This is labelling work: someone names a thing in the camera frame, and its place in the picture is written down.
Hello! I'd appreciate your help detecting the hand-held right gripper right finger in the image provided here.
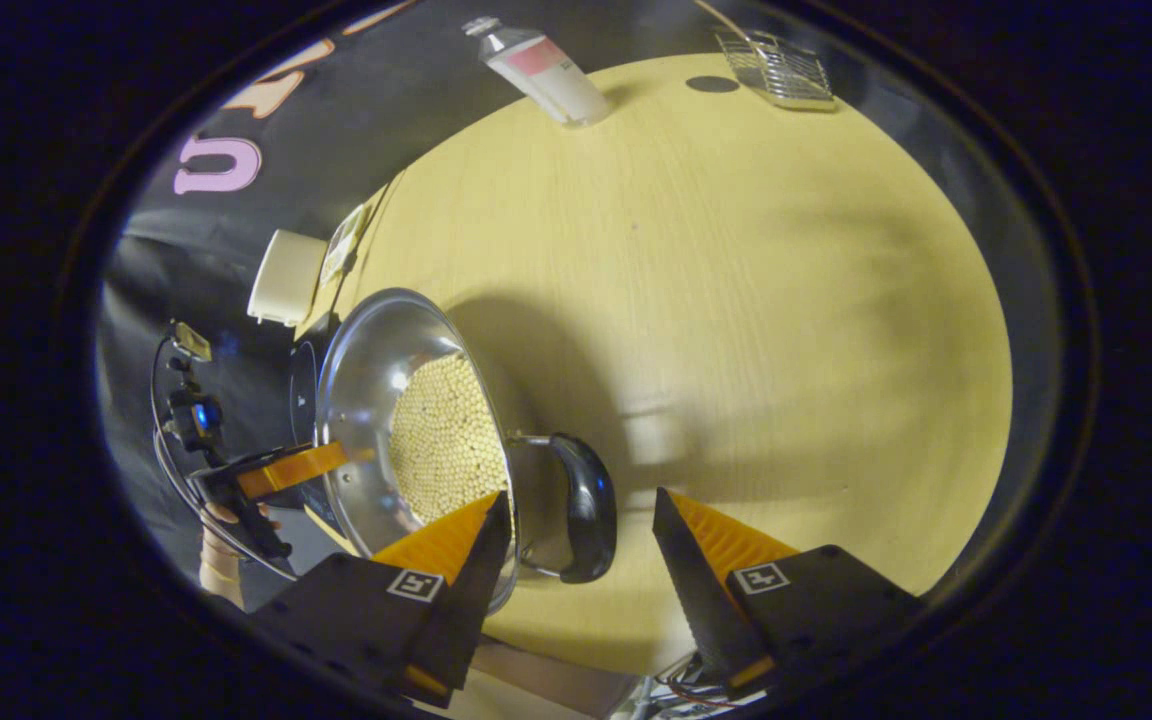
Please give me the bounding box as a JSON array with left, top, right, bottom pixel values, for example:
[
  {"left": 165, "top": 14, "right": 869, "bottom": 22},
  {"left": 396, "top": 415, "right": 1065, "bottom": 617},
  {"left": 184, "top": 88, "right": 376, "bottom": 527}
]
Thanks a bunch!
[{"left": 652, "top": 487, "right": 927, "bottom": 701}]

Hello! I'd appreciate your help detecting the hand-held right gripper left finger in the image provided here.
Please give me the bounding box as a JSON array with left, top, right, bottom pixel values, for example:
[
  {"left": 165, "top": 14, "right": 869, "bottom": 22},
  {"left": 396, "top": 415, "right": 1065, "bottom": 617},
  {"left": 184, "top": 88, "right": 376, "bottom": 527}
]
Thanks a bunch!
[{"left": 254, "top": 490, "right": 514, "bottom": 709}]

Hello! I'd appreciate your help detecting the black induction cooktop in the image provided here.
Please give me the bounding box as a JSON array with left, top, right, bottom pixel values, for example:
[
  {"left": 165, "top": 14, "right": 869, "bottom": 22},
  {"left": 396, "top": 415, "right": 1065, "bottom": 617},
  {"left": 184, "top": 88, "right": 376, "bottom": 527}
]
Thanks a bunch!
[{"left": 286, "top": 318, "right": 377, "bottom": 556}]

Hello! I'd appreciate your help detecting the steel pot with black handles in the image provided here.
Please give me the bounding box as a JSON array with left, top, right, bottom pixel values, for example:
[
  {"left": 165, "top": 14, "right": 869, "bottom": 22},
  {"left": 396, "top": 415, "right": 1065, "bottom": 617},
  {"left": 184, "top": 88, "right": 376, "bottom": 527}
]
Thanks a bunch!
[{"left": 314, "top": 288, "right": 619, "bottom": 616}]

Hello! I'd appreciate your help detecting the pile of yellow soybeans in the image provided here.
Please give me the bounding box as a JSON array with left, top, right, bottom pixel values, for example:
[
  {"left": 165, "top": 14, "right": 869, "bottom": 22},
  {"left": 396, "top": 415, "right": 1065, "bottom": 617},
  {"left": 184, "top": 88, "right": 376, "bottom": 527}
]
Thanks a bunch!
[{"left": 388, "top": 352, "right": 509, "bottom": 526}]

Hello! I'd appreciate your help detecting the white toaster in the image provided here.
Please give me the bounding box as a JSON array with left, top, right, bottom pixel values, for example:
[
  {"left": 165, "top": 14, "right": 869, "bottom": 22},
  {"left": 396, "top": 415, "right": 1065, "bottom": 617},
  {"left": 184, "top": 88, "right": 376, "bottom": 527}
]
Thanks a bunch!
[{"left": 247, "top": 230, "right": 329, "bottom": 328}]

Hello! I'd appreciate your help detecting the white divided dish of beans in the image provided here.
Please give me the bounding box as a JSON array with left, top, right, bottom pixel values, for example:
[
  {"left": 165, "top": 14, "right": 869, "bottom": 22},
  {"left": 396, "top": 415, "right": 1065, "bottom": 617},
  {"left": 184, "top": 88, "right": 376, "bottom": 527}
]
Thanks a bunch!
[{"left": 319, "top": 203, "right": 374, "bottom": 288}]

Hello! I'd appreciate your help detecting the white plastic bottle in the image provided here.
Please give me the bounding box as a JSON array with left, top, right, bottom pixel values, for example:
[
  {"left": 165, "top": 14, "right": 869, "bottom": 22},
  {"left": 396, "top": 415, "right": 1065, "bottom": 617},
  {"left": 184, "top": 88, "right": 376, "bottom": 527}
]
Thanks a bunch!
[{"left": 463, "top": 15, "right": 612, "bottom": 129}]

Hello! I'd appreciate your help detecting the clear glass cup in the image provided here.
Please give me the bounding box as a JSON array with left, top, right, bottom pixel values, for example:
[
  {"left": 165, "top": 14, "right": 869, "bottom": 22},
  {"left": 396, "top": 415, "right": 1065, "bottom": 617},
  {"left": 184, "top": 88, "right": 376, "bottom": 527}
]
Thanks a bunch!
[{"left": 714, "top": 30, "right": 837, "bottom": 113}]

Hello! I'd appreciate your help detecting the brown wooden stick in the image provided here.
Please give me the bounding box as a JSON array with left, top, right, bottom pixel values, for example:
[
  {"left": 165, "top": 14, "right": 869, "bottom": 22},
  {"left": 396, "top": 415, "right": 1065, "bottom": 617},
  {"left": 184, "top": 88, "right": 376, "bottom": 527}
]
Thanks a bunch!
[{"left": 693, "top": 0, "right": 767, "bottom": 41}]

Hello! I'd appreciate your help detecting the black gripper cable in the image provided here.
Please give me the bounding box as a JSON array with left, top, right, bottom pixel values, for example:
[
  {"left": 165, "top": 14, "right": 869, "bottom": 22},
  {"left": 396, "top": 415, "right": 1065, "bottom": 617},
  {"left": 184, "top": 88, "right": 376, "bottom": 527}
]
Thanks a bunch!
[{"left": 150, "top": 333, "right": 299, "bottom": 583}]

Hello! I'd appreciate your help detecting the tangle of coloured wires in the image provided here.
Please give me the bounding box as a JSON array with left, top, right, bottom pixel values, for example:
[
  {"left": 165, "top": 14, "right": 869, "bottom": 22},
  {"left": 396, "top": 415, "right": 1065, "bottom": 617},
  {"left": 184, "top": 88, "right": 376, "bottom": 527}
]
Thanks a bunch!
[{"left": 636, "top": 655, "right": 767, "bottom": 713}]

